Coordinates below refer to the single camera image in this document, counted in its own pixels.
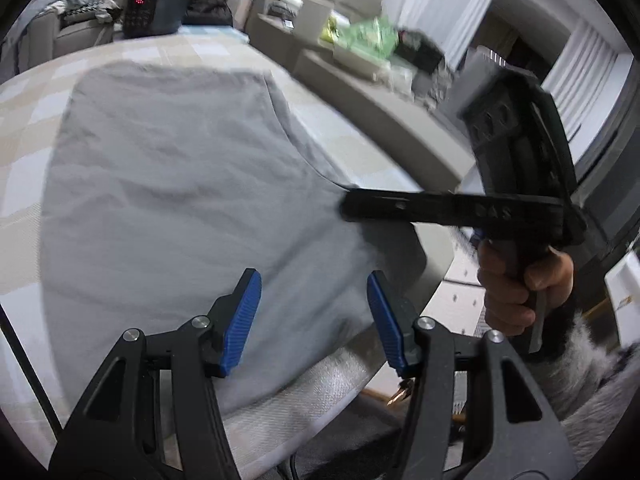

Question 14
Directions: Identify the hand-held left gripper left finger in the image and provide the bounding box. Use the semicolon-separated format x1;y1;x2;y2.
47;267;263;480

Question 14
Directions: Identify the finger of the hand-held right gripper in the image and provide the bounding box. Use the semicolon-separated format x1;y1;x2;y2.
341;187;569;227
459;62;579;197

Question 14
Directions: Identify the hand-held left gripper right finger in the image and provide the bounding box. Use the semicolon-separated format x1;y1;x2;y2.
366;271;581;480

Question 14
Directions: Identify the grey t-shirt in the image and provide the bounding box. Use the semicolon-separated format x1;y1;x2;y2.
40;65;427;417

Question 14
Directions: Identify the person's right forearm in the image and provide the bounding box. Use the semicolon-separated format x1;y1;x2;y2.
537;305;640;461

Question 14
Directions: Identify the person's right hand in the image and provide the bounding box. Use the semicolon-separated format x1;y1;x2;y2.
475;241;576;334

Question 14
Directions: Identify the patterned white rug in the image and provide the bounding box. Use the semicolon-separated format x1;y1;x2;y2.
434;254;489;337

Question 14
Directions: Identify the grey low cabinet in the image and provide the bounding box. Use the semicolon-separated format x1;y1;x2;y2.
247;12;482;192

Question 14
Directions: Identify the black box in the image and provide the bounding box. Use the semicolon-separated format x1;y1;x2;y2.
395;27;446;74

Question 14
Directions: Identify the white curtain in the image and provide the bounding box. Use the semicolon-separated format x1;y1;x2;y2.
380;0;507;72

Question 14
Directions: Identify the green plastic bag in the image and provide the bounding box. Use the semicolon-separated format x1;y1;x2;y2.
325;15;401;62

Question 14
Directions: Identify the white cylinder container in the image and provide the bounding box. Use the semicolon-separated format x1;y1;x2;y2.
300;0;334;52

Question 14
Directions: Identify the teal checked cloth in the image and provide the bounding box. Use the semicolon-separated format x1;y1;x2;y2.
112;24;249;46

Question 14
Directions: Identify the black rice cooker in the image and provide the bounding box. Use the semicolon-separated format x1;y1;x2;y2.
121;0;194;40

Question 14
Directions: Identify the grey sofa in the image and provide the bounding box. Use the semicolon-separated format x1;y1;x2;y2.
10;0;132;69

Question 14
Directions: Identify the houndstooth pillow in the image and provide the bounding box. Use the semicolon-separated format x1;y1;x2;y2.
60;0;124;25

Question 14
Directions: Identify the light grey blanket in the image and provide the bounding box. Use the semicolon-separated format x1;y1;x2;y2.
0;0;94;62

